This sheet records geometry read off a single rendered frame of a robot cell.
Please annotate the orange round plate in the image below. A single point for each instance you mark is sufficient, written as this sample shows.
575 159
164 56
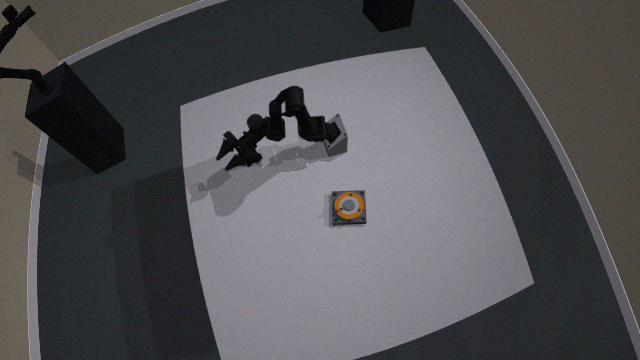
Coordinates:
339 204

